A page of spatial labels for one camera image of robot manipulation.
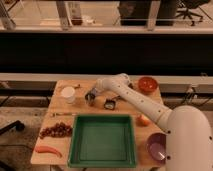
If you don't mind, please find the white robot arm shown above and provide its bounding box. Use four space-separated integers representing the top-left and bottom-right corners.
85 73 213 171

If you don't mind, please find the red bowl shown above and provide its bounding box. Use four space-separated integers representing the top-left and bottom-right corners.
138 77 158 94

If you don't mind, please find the purple bowl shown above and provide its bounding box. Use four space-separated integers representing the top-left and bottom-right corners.
146 133 166 164

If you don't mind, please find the small metal cup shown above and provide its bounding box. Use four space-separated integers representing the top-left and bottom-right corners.
85 93 96 106

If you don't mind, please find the small black square box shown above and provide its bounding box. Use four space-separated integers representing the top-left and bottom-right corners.
104 99 116 110

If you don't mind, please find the white paper cup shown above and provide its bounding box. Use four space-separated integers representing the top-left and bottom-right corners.
61 87 75 103

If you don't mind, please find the metal spoon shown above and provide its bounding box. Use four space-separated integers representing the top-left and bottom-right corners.
50 113 77 117

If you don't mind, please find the green plastic tray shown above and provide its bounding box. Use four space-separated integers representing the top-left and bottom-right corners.
67 115 137 168

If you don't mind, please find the bunch of red grapes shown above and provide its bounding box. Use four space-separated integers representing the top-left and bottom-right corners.
39 122 72 139

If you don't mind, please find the orange apple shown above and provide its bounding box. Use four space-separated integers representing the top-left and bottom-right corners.
137 115 151 126

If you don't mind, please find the orange carrot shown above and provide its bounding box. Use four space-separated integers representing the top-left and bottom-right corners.
34 146 62 158

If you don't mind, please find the red jar in background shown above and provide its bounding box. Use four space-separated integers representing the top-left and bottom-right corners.
69 1 82 25

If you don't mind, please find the black office chair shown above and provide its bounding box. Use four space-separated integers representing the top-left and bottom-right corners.
176 0 211 26

